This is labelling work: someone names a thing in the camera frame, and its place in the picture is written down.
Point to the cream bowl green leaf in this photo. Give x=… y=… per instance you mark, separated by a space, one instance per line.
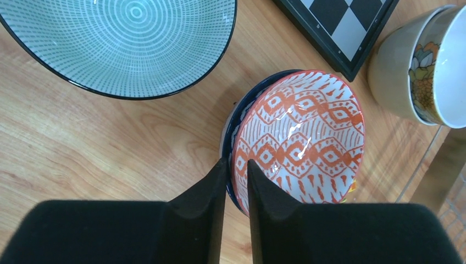
x=388 y=68

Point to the steel two-tier dish rack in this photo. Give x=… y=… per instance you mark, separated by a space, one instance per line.
x=438 y=182

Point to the yellow green toy block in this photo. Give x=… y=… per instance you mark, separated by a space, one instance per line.
x=353 y=186

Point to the plain cream bowl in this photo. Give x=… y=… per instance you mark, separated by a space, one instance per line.
x=437 y=71

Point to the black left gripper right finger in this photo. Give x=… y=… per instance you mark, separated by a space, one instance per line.
x=284 y=230

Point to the pale green striped bowl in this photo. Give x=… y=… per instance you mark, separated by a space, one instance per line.
x=127 y=49

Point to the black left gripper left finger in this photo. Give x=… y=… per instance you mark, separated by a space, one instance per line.
x=186 y=229

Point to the white blue floral bowl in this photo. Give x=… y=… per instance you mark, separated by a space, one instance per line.
x=233 y=123

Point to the black white chessboard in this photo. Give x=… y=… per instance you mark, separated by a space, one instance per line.
x=342 y=31

